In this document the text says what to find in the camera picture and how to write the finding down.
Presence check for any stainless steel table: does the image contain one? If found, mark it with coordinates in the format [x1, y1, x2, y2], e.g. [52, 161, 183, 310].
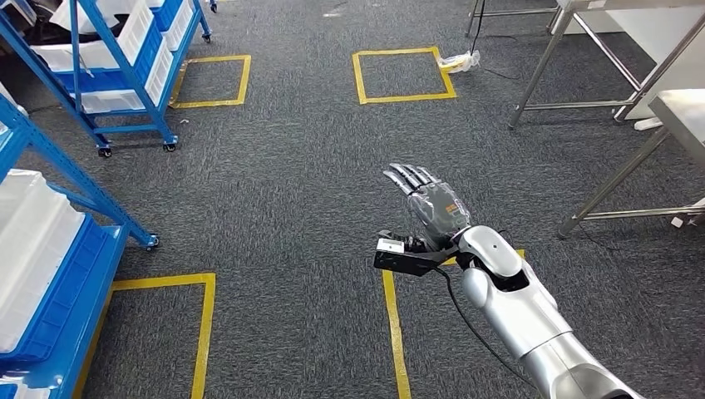
[465, 0, 705, 131]

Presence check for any white panel board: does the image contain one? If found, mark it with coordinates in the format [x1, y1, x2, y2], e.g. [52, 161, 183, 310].
[572, 0, 705, 132]

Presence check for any black plastic item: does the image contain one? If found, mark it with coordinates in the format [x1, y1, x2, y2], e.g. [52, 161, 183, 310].
[24, 0, 131, 48]

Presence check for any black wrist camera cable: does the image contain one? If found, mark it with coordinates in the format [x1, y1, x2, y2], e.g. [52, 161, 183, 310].
[435, 267, 546, 397]

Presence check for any yellow floor tape square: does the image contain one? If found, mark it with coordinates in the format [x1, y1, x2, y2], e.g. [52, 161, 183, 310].
[74, 273, 217, 399]

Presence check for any large blue metal shelf rack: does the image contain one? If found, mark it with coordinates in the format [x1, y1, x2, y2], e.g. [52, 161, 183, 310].
[0, 93, 160, 399]

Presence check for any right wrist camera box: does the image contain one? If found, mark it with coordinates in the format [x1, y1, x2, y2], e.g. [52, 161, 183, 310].
[373, 231, 459, 278]

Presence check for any clear tape wad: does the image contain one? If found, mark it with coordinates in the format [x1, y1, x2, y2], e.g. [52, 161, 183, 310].
[437, 49, 481, 74]

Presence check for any white plastic bin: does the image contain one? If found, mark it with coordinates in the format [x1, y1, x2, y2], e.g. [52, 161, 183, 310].
[30, 0, 155, 71]
[0, 167, 87, 355]
[71, 39, 175, 115]
[162, 0, 198, 52]

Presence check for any small blue wheeled cart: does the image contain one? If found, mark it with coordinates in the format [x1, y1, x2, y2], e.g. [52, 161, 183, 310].
[0, 0, 213, 159]

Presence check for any thin black cable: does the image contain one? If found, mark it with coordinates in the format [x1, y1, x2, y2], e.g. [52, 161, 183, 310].
[469, 0, 486, 55]

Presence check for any stainless steel workbench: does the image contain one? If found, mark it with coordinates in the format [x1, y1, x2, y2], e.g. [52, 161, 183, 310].
[557, 87, 705, 239]

